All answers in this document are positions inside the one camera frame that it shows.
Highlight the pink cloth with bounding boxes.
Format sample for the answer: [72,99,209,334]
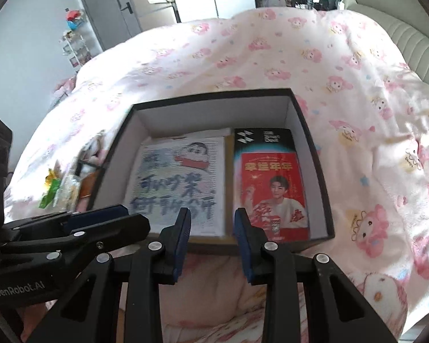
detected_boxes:
[52,77,76,97]

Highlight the beige cabinet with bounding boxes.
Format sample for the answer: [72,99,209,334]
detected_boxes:
[129,0,181,33]

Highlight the grey door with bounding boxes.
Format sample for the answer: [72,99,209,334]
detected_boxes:
[75,0,144,53]

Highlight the red and blue toy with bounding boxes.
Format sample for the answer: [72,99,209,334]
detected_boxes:
[65,8,86,31]

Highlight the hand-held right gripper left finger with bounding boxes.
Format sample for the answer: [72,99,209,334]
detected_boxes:
[27,207,193,343]

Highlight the person's left forearm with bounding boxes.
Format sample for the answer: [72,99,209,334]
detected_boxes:
[19,301,59,343]

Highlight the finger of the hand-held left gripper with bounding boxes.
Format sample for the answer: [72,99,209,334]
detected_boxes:
[3,204,130,237]
[0,214,152,276]

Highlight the small snack packets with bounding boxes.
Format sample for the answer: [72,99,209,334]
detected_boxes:
[75,132,108,172]

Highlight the pink cartoon printed blanket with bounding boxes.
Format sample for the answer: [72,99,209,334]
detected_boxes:
[3,7,429,343]

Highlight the pale yellow snack packet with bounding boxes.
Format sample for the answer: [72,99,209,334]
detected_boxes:
[53,174,82,212]

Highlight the white wire shelf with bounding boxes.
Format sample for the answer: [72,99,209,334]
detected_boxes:
[59,7,94,71]

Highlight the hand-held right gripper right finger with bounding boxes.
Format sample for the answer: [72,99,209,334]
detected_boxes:
[233,208,401,343]

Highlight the white cartoon booklet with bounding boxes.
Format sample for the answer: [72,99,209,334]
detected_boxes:
[123,130,227,238]

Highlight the green snack packet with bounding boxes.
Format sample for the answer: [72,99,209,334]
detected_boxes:
[39,169,63,210]

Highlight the pale green padded headboard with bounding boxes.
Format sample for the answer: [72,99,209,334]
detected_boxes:
[343,0,429,97]

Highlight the black brochure with red picture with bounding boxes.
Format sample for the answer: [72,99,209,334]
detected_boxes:
[232,127,311,242]

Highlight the black cardboard box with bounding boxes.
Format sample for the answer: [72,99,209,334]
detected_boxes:
[89,87,337,258]

